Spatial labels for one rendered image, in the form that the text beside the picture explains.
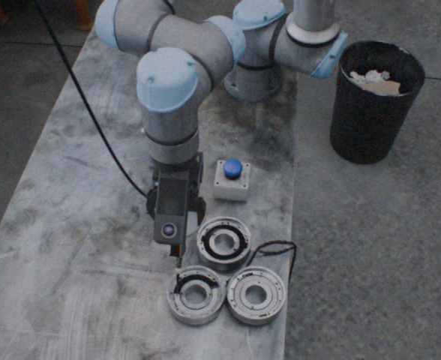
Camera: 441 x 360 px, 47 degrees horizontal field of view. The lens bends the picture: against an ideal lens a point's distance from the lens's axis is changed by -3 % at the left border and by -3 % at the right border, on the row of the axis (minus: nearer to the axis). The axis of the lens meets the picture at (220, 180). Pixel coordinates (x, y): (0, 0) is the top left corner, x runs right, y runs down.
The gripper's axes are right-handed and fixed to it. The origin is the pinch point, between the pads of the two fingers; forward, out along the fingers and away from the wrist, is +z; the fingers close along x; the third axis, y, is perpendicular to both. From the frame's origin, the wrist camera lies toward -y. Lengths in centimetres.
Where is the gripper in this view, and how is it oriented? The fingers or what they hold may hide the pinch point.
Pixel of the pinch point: (178, 234)
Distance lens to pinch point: 90.9
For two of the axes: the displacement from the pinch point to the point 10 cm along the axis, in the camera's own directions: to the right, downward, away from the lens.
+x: -9.9, -0.9, 0.7
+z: 0.0, 6.2, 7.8
